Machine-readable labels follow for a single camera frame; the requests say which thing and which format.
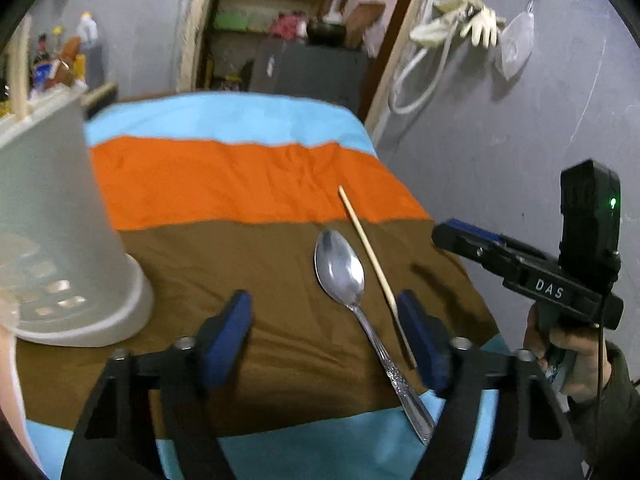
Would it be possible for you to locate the white hose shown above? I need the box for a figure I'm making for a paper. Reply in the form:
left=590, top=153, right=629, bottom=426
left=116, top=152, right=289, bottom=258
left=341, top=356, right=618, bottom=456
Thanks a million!
left=387, top=19, right=459, bottom=116

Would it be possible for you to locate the cream rubber glove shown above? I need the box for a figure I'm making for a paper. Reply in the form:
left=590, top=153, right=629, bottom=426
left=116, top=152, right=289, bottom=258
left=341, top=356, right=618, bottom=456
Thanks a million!
left=459, top=0, right=507, bottom=50
left=409, top=0, right=471, bottom=44

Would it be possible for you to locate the striped blue orange brown cloth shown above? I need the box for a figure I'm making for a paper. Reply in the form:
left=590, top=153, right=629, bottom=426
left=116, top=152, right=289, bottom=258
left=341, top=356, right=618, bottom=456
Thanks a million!
left=15, top=91, right=511, bottom=480

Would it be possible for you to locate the pink cloth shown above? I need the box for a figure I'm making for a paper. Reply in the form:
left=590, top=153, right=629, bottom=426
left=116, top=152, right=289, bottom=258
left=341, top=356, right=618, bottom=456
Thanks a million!
left=271, top=14, right=309, bottom=39

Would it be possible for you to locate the grey cabinet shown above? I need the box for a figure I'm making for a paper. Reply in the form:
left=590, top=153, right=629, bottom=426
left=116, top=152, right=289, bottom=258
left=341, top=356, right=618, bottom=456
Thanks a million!
left=248, top=37, right=372, bottom=113

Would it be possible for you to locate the white plastic utensil holder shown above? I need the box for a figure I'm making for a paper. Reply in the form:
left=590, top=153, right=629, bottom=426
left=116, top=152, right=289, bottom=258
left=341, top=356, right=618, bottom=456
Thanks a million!
left=0, top=82, right=155, bottom=348

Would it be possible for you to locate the black cap sauce bottle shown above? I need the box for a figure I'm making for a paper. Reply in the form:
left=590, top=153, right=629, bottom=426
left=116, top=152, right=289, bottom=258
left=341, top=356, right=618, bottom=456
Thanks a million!
left=31, top=34, right=52, bottom=92

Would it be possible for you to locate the clear oil jug yellow cap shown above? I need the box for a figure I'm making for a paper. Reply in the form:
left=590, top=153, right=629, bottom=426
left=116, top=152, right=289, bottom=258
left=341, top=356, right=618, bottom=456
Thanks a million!
left=76, top=12, right=99, bottom=49

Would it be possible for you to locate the silver metal spoon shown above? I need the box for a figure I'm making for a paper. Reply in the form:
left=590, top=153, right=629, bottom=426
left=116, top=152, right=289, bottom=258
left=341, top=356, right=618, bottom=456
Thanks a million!
left=314, top=229, right=437, bottom=446

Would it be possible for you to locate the clear plastic bag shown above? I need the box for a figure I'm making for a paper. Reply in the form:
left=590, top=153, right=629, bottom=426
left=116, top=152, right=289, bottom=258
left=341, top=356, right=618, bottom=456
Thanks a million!
left=494, top=0, right=536, bottom=81

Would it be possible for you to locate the person's right hand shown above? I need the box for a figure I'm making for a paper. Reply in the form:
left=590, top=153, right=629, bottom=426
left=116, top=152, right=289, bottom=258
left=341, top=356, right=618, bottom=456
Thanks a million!
left=522, top=304, right=610, bottom=402

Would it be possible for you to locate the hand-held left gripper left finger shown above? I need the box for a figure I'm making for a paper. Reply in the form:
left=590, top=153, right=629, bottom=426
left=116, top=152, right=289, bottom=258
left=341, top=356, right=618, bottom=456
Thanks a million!
left=60, top=289, right=253, bottom=480

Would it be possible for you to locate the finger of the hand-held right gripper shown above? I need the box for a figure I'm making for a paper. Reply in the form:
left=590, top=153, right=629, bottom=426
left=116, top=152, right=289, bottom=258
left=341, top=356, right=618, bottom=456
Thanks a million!
left=446, top=218, right=532, bottom=257
left=431, top=222, right=507, bottom=282

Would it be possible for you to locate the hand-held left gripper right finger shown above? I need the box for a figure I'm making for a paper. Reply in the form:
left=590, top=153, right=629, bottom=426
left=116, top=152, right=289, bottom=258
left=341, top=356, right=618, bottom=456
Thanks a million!
left=397, top=289, right=588, bottom=480

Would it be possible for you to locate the brown cardboard piece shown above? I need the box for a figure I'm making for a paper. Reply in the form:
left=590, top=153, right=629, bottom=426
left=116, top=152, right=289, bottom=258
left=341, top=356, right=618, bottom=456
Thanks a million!
left=344, top=2, right=387, bottom=49

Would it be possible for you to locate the black cable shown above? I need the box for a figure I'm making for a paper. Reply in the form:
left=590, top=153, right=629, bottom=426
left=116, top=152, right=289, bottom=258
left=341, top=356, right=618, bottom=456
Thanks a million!
left=589, top=295, right=609, bottom=480

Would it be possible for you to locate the green box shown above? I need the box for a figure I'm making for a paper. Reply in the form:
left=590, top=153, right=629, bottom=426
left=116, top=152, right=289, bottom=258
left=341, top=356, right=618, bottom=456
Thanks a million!
left=213, top=10, right=249, bottom=32

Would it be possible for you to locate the person's right forearm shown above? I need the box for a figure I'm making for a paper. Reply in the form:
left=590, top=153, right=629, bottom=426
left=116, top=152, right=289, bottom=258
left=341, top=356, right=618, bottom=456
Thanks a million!
left=567, top=342, right=640, bottom=480

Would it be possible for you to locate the black bowl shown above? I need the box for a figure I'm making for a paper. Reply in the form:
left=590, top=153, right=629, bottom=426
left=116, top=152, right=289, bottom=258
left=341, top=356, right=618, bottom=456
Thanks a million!
left=306, top=20, right=347, bottom=47

